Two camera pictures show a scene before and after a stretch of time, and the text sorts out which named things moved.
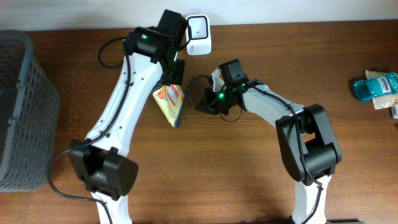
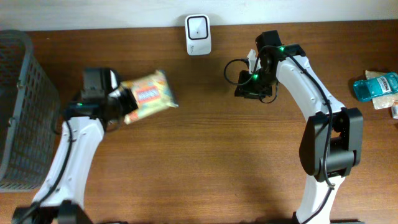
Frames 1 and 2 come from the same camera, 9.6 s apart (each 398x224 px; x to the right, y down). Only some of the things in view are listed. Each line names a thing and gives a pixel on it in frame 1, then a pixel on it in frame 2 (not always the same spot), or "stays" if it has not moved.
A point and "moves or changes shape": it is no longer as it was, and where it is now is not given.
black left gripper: (178, 79) → (125, 95)
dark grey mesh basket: (30, 108) stays
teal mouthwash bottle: (365, 90) stays
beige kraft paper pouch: (383, 101) stays
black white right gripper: (208, 98) → (249, 91)
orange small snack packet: (394, 108) stays
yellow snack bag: (170, 98) moves or changes shape
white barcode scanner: (200, 43) stays
